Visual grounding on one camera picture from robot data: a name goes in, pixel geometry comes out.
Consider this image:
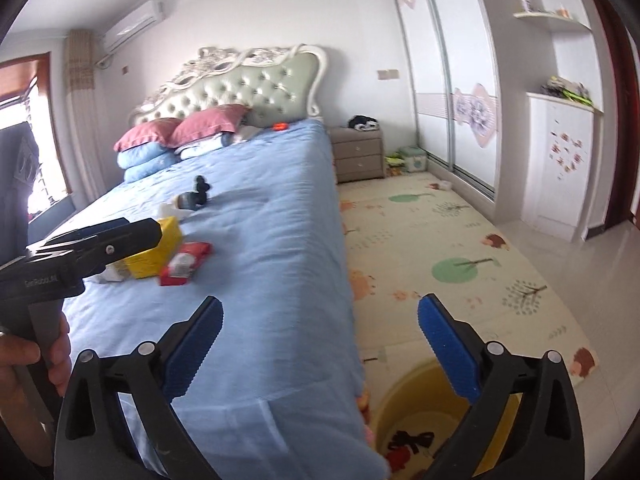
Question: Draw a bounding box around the person's left hand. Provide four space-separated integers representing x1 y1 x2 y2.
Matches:
0 311 74 466

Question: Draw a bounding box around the pink pillow outer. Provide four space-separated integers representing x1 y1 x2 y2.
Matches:
167 104 250 148

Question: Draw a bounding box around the bed with blue sheet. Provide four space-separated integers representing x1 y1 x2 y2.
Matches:
64 119 388 479

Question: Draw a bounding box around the folded blue quilt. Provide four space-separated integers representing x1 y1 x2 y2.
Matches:
116 142 178 183

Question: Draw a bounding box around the brown nightstand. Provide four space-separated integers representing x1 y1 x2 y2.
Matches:
329 127 385 183

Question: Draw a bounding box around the yellow cardboard box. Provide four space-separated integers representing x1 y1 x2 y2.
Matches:
124 217 183 280

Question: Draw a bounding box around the wall switch plate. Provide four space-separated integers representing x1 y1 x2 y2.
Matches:
378 70 399 80

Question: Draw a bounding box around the sliding door wardrobe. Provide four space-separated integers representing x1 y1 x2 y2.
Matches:
395 0 500 198

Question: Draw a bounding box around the white air conditioner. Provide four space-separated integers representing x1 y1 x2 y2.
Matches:
102 0 164 54

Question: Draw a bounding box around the green tufted headboard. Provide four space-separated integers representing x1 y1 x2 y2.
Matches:
128 44 329 128

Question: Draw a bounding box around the white corner cabinet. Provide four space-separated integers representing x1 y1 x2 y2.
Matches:
521 92 601 242

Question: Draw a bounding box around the brown wooden door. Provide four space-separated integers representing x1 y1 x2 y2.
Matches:
593 0 639 231

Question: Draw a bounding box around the yellow trash bin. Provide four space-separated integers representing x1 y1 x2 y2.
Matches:
372 358 524 480

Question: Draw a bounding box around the black toy on bed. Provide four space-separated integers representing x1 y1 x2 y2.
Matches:
175 176 210 210

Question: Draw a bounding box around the black cloth on nightstand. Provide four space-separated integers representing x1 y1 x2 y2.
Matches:
348 115 380 131

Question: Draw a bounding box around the patterned play mat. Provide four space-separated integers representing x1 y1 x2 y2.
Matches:
337 174 599 405

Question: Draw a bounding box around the beige curtain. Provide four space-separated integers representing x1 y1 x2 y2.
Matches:
64 29 106 203

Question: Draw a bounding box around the white paper packaging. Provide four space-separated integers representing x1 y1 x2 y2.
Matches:
87 260 131 284

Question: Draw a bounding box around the pink pillow near wall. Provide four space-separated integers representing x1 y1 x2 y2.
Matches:
113 117 182 153

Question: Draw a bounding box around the white tissue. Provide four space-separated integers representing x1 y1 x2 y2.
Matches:
153 203 193 222

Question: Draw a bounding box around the red snack bag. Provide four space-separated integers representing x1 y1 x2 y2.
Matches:
158 242 214 286

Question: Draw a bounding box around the green storage box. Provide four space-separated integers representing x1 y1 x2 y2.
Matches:
398 146 428 172

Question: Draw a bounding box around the lower corner shelf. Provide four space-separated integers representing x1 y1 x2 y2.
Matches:
513 0 591 34

